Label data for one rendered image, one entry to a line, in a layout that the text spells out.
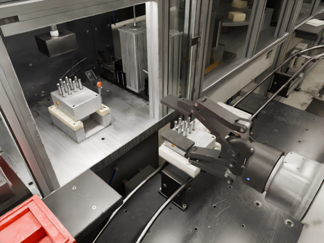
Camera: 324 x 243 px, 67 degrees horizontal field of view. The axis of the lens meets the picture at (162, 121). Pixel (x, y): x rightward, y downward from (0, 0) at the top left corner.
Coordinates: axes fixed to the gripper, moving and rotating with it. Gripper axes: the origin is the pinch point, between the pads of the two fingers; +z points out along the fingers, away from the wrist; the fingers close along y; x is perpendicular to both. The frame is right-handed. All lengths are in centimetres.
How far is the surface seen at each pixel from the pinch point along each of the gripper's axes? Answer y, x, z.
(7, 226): -17.3, 31.9, 16.8
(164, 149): -24.3, -11.7, 12.7
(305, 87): -112, -266, 18
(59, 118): -15.9, 6.5, 40.3
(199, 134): -19.6, -20.2, 5.8
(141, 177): -56, -17, 30
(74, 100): -9.6, 2.1, 36.4
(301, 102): -112, -228, 11
